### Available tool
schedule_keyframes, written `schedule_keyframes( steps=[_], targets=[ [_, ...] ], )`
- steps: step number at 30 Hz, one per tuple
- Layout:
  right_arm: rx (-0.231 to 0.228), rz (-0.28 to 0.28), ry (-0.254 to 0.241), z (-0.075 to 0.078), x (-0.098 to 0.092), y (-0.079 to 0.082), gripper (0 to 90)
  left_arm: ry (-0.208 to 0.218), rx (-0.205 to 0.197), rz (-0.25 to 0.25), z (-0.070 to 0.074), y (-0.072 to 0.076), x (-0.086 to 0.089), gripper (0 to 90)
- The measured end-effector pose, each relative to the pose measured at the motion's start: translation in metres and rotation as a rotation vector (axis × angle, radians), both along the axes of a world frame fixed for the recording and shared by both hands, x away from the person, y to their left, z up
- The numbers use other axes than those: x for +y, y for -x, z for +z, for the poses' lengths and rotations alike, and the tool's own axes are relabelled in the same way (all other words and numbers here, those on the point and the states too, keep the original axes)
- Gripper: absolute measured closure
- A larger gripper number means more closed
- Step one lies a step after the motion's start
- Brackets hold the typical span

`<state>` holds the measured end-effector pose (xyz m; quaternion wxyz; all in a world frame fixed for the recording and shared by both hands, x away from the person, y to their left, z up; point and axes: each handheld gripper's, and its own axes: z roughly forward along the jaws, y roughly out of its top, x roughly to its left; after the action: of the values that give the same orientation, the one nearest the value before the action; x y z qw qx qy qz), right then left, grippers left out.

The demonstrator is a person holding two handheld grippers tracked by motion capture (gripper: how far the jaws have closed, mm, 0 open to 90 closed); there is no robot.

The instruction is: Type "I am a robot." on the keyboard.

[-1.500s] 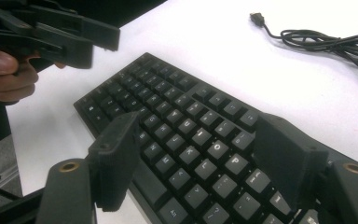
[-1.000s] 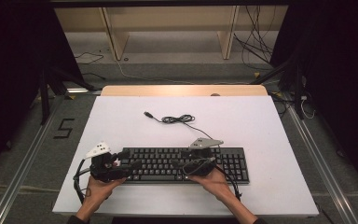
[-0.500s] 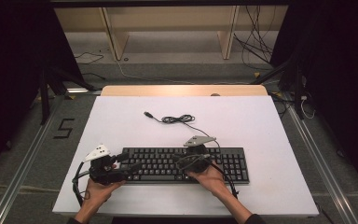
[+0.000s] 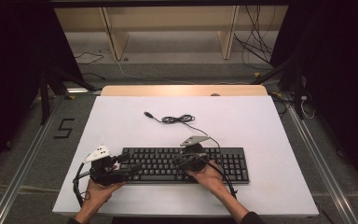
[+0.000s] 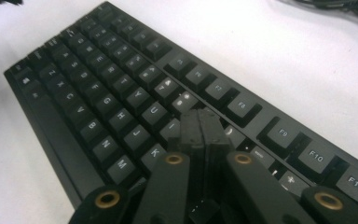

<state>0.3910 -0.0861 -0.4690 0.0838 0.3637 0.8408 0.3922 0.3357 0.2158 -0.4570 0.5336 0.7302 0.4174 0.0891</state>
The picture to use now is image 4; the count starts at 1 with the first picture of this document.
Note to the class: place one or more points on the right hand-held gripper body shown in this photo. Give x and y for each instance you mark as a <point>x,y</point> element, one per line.
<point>194,155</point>

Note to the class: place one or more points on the metal floor rail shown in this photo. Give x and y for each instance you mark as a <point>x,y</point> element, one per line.
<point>323,161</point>
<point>21,168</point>

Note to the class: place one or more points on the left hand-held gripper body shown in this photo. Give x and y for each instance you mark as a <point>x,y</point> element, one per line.
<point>105,174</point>

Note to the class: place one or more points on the person's right hand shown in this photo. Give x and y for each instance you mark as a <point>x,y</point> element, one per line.
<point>213,180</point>

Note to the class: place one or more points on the light wooden bench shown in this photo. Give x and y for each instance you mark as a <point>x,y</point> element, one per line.
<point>167,18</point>

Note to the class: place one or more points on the black metal stand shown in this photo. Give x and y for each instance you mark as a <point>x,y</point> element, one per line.
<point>297,93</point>
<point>45,99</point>

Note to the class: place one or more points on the white board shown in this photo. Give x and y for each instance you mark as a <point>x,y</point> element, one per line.
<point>245,124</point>

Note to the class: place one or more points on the black computer keyboard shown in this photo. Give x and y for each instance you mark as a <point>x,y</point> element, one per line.
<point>155,161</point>

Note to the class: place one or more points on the person's left hand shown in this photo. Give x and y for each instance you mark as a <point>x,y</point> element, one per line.
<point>99,193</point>

